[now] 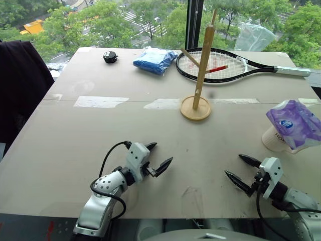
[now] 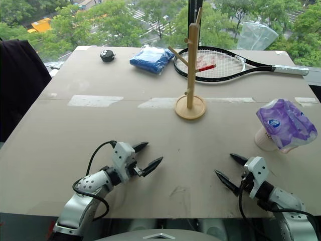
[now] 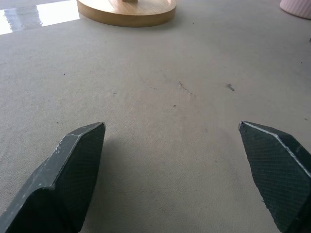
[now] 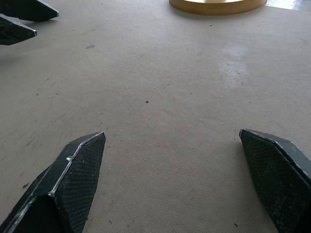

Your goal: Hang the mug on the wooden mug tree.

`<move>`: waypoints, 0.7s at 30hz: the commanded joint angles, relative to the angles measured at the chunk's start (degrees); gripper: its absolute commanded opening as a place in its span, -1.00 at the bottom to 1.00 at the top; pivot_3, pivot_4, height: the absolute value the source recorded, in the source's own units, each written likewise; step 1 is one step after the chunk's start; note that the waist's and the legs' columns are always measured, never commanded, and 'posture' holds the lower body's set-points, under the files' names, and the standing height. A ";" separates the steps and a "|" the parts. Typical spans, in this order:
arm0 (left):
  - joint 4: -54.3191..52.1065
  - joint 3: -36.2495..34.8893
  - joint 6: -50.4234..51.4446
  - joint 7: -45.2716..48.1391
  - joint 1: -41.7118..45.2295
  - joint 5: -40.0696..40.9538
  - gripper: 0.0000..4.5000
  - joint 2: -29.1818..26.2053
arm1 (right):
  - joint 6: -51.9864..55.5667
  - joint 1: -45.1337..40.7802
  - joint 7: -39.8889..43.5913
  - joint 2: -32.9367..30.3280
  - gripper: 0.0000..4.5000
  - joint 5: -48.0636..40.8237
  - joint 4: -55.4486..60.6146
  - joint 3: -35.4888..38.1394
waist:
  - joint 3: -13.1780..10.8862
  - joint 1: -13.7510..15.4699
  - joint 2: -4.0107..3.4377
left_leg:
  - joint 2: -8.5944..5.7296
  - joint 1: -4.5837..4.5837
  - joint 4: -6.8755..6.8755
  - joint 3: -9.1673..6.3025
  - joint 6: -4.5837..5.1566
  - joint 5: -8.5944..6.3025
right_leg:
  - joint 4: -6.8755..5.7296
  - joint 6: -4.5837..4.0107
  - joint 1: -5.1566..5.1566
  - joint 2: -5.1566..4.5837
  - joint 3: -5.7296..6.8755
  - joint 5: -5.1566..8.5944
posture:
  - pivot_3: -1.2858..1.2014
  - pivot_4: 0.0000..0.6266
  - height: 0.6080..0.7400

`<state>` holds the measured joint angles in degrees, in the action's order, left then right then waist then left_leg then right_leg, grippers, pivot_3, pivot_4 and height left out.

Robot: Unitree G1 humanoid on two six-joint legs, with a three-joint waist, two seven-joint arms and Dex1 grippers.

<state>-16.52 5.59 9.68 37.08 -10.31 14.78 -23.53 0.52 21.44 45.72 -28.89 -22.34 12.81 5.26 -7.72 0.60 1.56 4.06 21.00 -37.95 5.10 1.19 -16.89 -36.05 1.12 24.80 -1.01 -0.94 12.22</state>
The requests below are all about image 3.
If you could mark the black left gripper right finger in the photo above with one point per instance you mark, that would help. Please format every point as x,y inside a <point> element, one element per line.
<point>279,170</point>

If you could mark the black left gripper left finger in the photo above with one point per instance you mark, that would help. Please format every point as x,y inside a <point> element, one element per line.
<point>63,179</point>

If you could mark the pink ribbed container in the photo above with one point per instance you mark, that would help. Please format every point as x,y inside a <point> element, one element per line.
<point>297,8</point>

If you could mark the round wooden base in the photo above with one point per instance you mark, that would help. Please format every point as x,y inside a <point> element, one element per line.
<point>128,12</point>

